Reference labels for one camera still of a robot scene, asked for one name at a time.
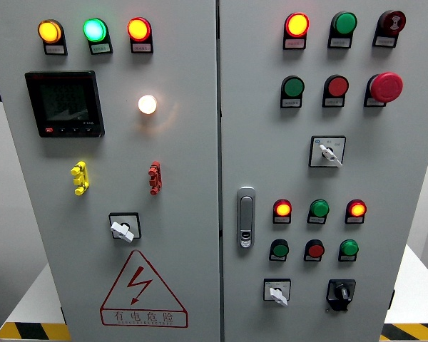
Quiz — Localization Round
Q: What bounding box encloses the lit yellow round lamp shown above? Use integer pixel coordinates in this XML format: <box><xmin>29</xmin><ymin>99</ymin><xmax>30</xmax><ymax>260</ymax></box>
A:
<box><xmin>37</xmin><ymin>19</ymin><xmax>63</xmax><ymax>44</ymax></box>

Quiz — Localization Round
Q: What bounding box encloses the small unlit green lamp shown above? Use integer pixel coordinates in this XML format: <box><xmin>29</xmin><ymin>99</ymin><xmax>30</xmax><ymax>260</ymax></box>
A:
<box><xmin>308</xmin><ymin>199</ymin><xmax>330</xmax><ymax>219</ymax></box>
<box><xmin>339</xmin><ymin>239</ymin><xmax>360</xmax><ymax>258</ymax></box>

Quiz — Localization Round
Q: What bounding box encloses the lit red round lamp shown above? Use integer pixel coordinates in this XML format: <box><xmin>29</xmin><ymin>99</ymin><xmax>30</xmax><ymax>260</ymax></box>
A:
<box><xmin>126</xmin><ymin>16</ymin><xmax>153</xmax><ymax>42</ymax></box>
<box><xmin>284</xmin><ymin>11</ymin><xmax>311</xmax><ymax>38</ymax></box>

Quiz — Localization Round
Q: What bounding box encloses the small yellow handle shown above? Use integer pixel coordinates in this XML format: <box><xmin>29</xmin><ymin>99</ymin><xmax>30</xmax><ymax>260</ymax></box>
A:
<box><xmin>70</xmin><ymin>160</ymin><xmax>91</xmax><ymax>197</ymax></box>

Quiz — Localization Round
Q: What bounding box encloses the dark red buzzer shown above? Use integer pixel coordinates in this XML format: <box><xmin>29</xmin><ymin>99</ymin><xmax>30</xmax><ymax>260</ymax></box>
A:
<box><xmin>377</xmin><ymin>9</ymin><xmax>407</xmax><ymax>36</ymax></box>

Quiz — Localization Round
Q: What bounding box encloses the pale grey cabinet door with display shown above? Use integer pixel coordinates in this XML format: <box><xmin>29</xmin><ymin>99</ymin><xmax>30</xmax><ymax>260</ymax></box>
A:
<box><xmin>0</xmin><ymin>0</ymin><xmax>222</xmax><ymax>342</ymax></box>

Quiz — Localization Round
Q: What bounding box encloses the small red handle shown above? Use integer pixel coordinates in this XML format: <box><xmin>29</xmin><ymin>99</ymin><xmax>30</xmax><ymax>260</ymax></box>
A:
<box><xmin>148</xmin><ymin>160</ymin><xmax>162</xmax><ymax>196</ymax></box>

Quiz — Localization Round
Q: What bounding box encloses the slim white handle turn switch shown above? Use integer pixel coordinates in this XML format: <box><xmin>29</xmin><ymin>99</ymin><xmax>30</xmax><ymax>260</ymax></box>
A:
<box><xmin>308</xmin><ymin>135</ymin><xmax>347</xmax><ymax>169</ymax></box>

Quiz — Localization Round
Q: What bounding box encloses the small green push button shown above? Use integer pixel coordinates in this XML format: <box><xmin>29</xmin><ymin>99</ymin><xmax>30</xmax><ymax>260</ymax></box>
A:
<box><xmin>270</xmin><ymin>238</ymin><xmax>290</xmax><ymax>259</ymax></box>

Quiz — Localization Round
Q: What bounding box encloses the black handle turn switch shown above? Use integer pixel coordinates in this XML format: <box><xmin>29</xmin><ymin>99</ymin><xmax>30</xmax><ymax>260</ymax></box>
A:
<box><xmin>325</xmin><ymin>279</ymin><xmax>357</xmax><ymax>314</ymax></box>

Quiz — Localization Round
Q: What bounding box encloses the lit white lamp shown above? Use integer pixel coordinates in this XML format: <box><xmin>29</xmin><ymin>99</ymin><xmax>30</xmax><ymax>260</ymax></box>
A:
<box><xmin>137</xmin><ymin>94</ymin><xmax>158</xmax><ymax>115</ymax></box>

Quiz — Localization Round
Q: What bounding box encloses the small red push button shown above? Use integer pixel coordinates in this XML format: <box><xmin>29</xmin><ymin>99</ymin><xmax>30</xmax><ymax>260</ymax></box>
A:
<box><xmin>304</xmin><ymin>239</ymin><xmax>326</xmax><ymax>259</ymax></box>

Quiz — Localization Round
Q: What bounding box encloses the black display meter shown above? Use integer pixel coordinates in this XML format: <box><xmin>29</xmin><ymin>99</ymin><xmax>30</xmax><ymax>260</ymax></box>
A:
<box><xmin>24</xmin><ymin>70</ymin><xmax>106</xmax><ymax>139</ymax></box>

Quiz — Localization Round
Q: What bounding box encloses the black yellow striped tape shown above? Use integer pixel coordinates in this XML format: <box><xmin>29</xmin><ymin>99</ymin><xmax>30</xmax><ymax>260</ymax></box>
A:
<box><xmin>0</xmin><ymin>322</ymin><xmax>72</xmax><ymax>342</ymax></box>
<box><xmin>379</xmin><ymin>323</ymin><xmax>428</xmax><ymax>342</ymax></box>

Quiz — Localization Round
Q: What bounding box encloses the silver door lock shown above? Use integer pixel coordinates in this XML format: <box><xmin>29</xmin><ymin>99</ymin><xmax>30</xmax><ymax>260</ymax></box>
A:
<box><xmin>236</xmin><ymin>186</ymin><xmax>257</xmax><ymax>249</ymax></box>

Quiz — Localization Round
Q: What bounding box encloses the small lit red lamp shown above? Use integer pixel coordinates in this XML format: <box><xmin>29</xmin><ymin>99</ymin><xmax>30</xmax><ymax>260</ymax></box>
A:
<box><xmin>272</xmin><ymin>198</ymin><xmax>292</xmax><ymax>218</ymax></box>
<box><xmin>345</xmin><ymin>198</ymin><xmax>368</xmax><ymax>218</ymax></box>

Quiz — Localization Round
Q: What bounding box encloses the red warning triangle sticker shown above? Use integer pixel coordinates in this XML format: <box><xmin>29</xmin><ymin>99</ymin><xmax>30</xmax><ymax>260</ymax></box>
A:
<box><xmin>99</xmin><ymin>249</ymin><xmax>189</xmax><ymax>328</ymax></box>

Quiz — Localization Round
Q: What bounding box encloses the small white handle turn switch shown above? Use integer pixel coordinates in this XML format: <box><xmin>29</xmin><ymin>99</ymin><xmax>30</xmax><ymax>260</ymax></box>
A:
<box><xmin>263</xmin><ymin>278</ymin><xmax>292</xmax><ymax>308</ymax></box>

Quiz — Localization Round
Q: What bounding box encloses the large red stop button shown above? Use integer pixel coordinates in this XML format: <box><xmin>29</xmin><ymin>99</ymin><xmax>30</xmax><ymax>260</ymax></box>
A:
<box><xmin>365</xmin><ymin>72</ymin><xmax>404</xmax><ymax>104</ymax></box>

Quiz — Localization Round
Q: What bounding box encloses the lit green round lamp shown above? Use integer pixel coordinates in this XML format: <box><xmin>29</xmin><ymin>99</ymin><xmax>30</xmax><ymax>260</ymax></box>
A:
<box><xmin>83</xmin><ymin>17</ymin><xmax>108</xmax><ymax>43</ymax></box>

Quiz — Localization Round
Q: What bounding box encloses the unlit green round lamp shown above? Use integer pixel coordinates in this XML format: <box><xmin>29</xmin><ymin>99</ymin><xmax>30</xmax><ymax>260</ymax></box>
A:
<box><xmin>330</xmin><ymin>11</ymin><xmax>358</xmax><ymax>36</ymax></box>

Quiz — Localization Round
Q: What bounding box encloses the pale grey cabinet door with lock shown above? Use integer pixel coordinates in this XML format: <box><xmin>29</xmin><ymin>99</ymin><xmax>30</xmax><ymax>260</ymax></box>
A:
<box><xmin>217</xmin><ymin>0</ymin><xmax>428</xmax><ymax>342</ymax></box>

